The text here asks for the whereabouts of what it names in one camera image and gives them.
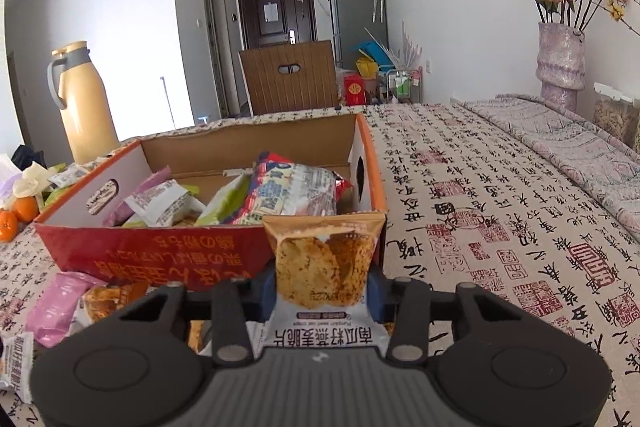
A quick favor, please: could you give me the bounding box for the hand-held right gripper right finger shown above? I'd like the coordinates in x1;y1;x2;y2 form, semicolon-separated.
367;272;543;362

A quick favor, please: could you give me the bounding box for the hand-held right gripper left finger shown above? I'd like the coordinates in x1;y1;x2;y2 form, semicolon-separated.
100;272;277;369

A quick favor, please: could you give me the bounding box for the oat crisp snack packet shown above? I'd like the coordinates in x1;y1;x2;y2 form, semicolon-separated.
81;283;152;329
249;212;397;359

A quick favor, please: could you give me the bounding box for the green white snack packet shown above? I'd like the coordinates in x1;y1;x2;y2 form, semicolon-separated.
194;173;252;228

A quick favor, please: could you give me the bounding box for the red blue silver snack packet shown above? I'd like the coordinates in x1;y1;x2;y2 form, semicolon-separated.
248;151;353;226

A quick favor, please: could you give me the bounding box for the red cardboard box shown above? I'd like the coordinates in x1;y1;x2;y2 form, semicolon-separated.
33;112;389;294

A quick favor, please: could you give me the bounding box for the purple snack packet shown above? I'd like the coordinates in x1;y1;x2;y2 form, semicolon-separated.
104;166;172;226
26;271;102;349

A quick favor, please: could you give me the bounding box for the grey white snack packet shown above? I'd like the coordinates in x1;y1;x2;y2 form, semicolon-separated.
0;331;36;404

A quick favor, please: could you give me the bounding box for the red gift box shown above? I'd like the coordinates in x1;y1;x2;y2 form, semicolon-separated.
343;73;367;108

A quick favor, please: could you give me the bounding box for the wooden chair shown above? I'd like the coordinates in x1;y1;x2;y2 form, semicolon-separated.
238;40;341;116

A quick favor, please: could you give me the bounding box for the mop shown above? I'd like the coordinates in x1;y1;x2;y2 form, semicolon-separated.
159;76;177;128

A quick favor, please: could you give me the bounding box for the small white packet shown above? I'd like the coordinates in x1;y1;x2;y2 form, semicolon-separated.
49;161;99;188

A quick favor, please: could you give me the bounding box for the green small packet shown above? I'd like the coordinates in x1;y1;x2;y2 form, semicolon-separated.
42;164;77;208

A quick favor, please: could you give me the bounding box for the blue plastic board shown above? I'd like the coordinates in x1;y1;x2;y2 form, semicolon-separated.
357;41;397;66

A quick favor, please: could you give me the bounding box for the grey patterned cloth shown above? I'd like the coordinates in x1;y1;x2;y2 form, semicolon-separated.
461;93;640;234

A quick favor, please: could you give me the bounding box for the yellow thermos jug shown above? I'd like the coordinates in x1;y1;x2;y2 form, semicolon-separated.
47;40;121;166

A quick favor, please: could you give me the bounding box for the cream plastic bag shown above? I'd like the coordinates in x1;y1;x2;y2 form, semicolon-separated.
12;161;56;198

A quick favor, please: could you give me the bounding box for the black bag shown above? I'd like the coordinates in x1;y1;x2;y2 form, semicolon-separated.
9;144;49;171

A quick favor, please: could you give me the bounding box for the grey refrigerator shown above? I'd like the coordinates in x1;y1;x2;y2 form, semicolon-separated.
326;0;389;71

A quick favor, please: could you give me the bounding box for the dark brown door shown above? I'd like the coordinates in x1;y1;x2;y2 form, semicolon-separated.
236;0;317;50

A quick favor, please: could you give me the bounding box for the white plastic bag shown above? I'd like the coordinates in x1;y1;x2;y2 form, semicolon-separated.
0;154;22;188

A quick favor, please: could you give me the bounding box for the glittery pink vase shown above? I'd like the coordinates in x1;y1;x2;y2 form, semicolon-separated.
536;21;586;111

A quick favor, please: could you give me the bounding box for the clear food jar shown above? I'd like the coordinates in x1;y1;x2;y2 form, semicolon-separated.
592;81;640;144

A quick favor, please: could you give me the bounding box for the wire storage trolley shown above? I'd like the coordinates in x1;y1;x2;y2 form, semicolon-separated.
384;66;424;104

